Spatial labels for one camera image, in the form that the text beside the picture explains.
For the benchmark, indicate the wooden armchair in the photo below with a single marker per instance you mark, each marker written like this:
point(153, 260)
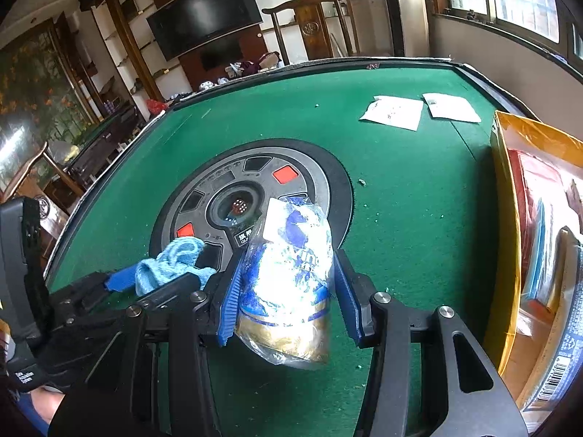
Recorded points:
point(315, 35)

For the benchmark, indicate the white paper sheet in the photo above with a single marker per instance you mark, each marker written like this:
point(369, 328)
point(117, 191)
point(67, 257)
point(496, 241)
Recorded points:
point(451, 107)
point(394, 111)

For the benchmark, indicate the red striped packet in box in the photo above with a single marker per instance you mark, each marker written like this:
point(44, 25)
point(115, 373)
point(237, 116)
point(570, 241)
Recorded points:
point(544, 211)

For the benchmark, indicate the white paper sheet left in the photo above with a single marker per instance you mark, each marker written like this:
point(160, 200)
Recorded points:
point(394, 111)

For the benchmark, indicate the blue towel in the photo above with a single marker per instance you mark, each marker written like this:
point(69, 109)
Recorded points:
point(178, 258)

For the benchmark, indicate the clear bag blue white item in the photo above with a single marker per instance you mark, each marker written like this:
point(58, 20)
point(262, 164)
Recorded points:
point(284, 301)

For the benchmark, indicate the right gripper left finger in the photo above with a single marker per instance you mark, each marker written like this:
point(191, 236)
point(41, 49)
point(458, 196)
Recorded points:
point(206, 318)

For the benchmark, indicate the yellow cardboard box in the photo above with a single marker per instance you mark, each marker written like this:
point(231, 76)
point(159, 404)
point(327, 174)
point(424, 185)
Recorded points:
point(534, 333)

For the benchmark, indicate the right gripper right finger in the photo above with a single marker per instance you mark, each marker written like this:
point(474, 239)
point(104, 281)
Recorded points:
point(462, 393)

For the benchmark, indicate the black flat television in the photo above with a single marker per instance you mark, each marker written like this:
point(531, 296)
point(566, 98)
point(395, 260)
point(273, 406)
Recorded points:
point(183, 25)

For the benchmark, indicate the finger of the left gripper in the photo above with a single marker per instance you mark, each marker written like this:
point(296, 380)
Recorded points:
point(122, 280)

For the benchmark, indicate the round mahjong table control panel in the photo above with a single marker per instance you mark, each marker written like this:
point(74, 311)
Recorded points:
point(224, 198)

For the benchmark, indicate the white paper sheet right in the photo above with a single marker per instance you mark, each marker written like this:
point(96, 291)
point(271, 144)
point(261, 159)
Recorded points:
point(451, 107)

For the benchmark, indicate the blue white wipes pack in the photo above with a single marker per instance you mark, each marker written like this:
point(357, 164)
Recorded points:
point(560, 359)

